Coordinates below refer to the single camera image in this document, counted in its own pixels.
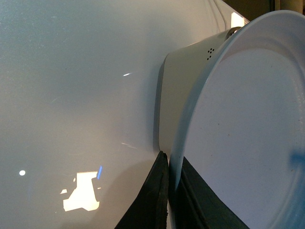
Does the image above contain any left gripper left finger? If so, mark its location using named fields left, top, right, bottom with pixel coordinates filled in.
left=116, top=151, right=169, bottom=229

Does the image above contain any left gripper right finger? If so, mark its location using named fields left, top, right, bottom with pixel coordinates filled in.
left=172, top=158, right=248, bottom=229

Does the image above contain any white round plate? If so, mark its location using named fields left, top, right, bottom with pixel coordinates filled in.
left=169, top=10, right=305, bottom=229

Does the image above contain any white chrome toaster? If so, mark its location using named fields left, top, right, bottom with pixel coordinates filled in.
left=153, top=27, right=239, bottom=154

